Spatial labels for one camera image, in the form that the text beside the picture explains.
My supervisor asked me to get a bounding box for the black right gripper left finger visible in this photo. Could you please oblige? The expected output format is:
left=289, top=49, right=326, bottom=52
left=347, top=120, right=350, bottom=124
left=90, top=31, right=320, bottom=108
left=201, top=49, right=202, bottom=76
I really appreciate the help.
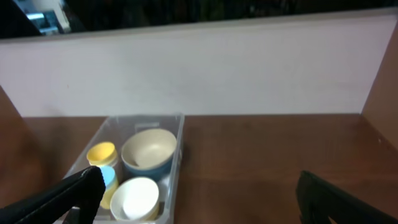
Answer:
left=1, top=166, right=105, bottom=223

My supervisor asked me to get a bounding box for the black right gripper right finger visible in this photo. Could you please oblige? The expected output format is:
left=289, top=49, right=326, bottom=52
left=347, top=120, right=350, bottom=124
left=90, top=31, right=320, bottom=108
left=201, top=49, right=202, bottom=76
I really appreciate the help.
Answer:
left=296, top=170, right=397, bottom=224

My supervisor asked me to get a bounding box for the yellow cup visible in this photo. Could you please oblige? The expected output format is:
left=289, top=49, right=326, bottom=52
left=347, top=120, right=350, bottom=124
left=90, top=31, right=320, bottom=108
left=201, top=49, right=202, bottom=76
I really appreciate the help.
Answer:
left=86, top=142, right=118, bottom=166
left=100, top=181, right=119, bottom=210

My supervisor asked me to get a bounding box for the light blue cup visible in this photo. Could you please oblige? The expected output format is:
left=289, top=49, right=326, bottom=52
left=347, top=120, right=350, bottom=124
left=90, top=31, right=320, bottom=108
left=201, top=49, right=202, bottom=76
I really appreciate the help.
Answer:
left=100, top=166, right=119, bottom=190

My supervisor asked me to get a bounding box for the white small bowl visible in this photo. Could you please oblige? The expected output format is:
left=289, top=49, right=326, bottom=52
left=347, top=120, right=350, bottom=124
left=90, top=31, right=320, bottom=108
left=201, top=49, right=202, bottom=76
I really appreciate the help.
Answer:
left=110, top=177, right=160, bottom=222

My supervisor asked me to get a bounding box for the dark blue bowl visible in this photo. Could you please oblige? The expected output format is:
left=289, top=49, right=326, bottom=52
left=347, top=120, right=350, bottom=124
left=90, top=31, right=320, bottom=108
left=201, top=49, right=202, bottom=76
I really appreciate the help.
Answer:
left=123, top=159, right=172, bottom=182

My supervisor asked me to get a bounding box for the cream large bowl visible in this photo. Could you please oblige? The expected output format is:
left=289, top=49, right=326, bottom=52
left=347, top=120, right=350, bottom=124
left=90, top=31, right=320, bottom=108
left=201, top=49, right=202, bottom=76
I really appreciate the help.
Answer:
left=121, top=128, right=177, bottom=170

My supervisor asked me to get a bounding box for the yellow small bowl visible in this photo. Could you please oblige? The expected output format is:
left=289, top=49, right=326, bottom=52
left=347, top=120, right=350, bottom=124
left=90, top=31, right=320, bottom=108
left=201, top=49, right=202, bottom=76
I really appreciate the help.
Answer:
left=146, top=202, right=160, bottom=221

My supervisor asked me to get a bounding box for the clear plastic storage bin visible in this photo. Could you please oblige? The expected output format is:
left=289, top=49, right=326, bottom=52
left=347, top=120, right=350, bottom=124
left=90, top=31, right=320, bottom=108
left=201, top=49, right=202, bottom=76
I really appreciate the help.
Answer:
left=67, top=114, right=184, bottom=223

